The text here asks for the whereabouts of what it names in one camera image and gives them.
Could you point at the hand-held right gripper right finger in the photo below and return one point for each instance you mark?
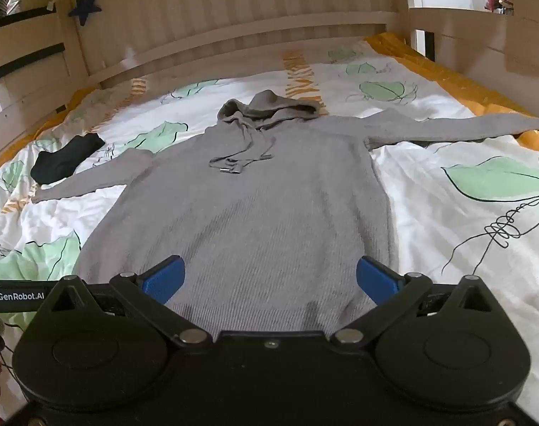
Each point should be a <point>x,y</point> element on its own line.
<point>376,277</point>

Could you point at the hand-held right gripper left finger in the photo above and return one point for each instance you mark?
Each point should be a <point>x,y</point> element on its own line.
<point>165,277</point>

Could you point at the grey knit hoodie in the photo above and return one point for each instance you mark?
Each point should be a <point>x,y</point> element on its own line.
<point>260,213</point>

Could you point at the white leaf-print duvet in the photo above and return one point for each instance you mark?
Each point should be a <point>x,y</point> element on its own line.
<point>451,213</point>

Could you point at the black folded cloth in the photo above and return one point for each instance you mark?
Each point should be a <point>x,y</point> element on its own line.
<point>65,159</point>

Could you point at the yellow bed sheet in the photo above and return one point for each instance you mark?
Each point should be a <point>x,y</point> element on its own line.
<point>433,66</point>

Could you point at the blue star decoration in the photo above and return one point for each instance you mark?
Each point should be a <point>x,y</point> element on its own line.
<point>85,9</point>

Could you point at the wooden bed frame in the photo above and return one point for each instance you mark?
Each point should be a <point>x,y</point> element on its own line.
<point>251,4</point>

